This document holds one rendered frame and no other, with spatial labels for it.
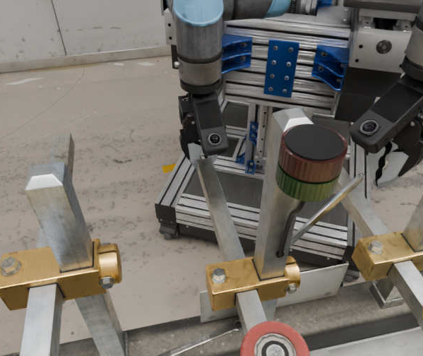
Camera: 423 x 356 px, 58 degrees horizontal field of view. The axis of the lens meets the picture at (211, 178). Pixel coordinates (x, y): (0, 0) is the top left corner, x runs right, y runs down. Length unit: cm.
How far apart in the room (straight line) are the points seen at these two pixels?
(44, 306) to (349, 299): 54
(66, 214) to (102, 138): 196
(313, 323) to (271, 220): 32
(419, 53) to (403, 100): 6
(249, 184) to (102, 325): 118
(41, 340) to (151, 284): 117
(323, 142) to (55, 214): 27
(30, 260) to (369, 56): 87
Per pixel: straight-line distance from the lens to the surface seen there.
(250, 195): 162
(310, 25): 117
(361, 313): 78
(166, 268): 164
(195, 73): 65
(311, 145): 36
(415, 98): 56
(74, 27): 314
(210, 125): 67
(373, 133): 54
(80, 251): 46
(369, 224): 70
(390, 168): 63
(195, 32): 62
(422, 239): 66
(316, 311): 76
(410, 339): 89
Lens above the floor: 135
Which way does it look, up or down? 42 degrees down
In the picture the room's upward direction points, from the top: straight up
